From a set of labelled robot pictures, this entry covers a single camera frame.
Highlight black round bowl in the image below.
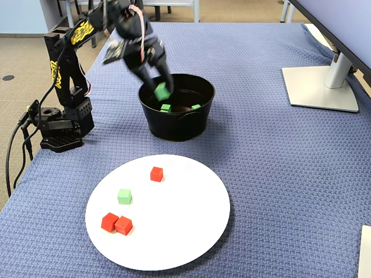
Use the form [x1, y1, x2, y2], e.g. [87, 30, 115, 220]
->
[137, 74, 216, 142]

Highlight silver monitor stand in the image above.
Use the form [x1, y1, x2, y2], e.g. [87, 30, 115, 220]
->
[281, 43, 360, 114]

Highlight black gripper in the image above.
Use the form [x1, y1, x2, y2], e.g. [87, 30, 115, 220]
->
[115, 11, 176, 94]

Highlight white flat box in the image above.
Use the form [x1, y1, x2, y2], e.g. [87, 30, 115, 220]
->
[358, 225, 371, 278]

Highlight red white servo wire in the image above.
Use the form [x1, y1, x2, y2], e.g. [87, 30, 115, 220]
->
[77, 56, 93, 98]
[128, 4, 146, 63]

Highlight black chair legs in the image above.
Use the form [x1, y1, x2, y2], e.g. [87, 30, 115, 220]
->
[141, 0, 172, 21]
[57, 0, 85, 21]

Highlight white round plate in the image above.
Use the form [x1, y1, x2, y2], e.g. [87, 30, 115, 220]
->
[85, 154, 231, 272]

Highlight red cube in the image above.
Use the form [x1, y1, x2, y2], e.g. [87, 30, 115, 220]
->
[114, 215, 134, 236]
[150, 166, 164, 183]
[100, 212, 120, 233]

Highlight computer monitor screen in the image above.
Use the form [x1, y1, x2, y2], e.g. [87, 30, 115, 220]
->
[288, 0, 371, 73]

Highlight thin black cable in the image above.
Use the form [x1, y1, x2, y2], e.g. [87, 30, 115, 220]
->
[13, 124, 35, 191]

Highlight thick black cable with plug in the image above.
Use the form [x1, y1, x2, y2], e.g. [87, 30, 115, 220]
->
[5, 114, 32, 199]

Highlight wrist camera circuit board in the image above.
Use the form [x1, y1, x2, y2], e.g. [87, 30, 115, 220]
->
[101, 39, 126, 65]

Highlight blue woven table cloth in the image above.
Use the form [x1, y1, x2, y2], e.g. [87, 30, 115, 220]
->
[0, 22, 371, 278]

